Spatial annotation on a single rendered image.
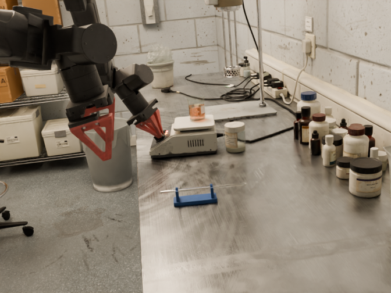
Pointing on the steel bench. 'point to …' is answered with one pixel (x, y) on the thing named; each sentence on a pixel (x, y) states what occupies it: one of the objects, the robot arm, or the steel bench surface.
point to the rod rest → (195, 199)
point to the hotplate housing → (187, 143)
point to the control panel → (163, 138)
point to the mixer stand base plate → (239, 111)
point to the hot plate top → (181, 125)
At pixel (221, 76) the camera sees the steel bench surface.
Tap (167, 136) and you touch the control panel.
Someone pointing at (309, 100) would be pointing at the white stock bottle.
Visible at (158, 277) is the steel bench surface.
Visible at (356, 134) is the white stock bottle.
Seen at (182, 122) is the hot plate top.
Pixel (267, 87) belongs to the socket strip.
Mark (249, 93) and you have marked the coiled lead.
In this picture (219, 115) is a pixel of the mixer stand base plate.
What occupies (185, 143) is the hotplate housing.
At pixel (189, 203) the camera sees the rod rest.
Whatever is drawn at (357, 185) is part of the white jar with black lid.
